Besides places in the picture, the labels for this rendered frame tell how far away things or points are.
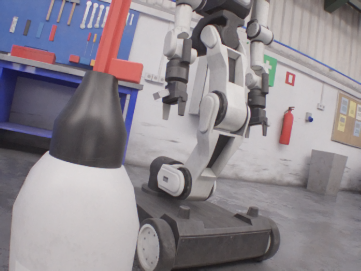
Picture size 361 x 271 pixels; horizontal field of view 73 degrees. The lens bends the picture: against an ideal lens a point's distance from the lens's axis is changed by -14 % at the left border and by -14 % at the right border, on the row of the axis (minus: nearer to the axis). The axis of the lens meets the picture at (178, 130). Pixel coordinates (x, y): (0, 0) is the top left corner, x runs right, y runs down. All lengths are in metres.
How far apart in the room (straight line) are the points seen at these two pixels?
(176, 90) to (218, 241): 0.55
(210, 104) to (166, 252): 0.55
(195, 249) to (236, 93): 0.60
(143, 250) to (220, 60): 0.77
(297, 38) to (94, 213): 4.74
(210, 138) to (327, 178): 3.64
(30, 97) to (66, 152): 3.00
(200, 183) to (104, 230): 0.81
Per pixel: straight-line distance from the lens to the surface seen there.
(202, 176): 1.13
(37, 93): 3.37
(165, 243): 0.87
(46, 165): 0.40
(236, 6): 1.30
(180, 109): 0.96
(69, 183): 0.37
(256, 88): 1.31
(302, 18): 5.12
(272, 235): 1.22
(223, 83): 1.09
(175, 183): 1.16
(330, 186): 4.63
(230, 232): 1.03
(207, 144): 1.06
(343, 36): 5.97
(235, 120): 1.08
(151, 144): 3.46
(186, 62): 1.03
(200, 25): 1.35
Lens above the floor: 0.49
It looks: level
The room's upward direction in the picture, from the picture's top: 11 degrees clockwise
